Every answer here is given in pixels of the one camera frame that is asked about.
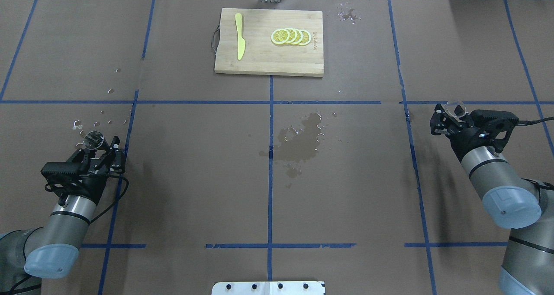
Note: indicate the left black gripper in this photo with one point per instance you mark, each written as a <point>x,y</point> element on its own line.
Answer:
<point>90,183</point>

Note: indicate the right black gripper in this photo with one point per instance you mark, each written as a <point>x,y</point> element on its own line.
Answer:
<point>464,142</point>

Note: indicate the clear glass cup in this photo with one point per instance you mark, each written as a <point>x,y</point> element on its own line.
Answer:
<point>454,108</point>

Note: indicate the steel jigger measuring cup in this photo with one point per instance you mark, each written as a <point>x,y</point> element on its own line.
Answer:
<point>94,140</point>

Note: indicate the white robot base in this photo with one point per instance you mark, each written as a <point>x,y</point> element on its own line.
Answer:
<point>269,288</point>

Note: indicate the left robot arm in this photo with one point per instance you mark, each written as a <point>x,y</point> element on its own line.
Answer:
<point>50,252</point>

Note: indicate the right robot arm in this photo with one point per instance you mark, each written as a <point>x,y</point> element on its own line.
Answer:
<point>524,206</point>

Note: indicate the yellow plastic knife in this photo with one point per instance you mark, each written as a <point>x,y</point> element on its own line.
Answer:
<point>241,43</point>

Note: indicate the lemon slice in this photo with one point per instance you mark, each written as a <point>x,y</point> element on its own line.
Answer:
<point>291,36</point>

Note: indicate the wooden cutting board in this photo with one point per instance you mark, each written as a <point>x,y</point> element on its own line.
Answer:
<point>261,56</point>

